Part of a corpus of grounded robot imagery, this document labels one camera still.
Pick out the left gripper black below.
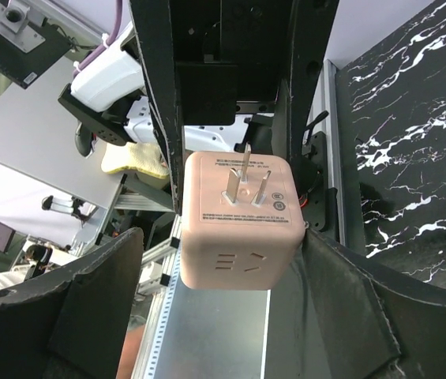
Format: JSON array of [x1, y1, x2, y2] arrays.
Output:
[[129, 0, 339, 215]]

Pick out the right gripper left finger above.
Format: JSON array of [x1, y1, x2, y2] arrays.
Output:
[[0, 228, 144, 378]]

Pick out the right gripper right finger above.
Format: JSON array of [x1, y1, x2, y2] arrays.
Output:
[[303, 229, 446, 378]]

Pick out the beige cube socket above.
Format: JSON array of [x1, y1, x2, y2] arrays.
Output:
[[180, 147, 305, 291]]

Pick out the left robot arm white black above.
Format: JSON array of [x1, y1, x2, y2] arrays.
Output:
[[58, 0, 339, 212]]

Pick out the yellow cloth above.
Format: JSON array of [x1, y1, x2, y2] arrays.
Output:
[[101, 142, 169, 179]]

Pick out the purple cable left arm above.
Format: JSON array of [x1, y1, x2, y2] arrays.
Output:
[[80, 0, 129, 70]]

